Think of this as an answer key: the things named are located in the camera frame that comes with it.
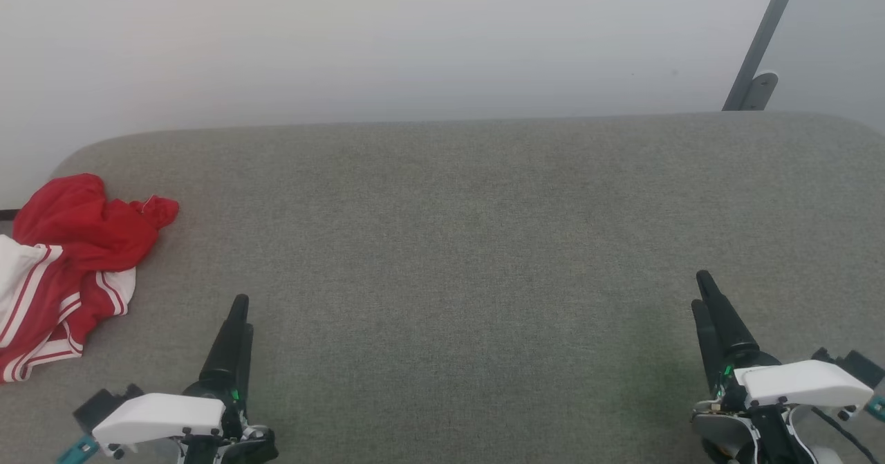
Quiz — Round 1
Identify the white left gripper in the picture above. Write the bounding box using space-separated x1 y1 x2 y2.
92 295 254 447

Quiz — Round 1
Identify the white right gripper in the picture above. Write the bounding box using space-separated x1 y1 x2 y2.
691 270 873 444

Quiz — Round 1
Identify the red and white jersey shirt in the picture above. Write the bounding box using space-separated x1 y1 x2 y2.
0 173 180 384

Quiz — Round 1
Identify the grey fabric sofa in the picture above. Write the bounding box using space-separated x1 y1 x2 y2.
0 111 885 464

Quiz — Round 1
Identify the grey metal pole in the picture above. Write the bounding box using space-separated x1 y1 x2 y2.
722 0 807 112

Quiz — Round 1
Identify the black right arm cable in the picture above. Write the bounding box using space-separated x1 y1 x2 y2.
809 407 879 464

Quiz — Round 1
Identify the teal left camera plug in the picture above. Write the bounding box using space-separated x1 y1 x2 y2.
57 435 99 464

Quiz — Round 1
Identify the grey metal bracket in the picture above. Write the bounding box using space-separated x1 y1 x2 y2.
741 71 779 111

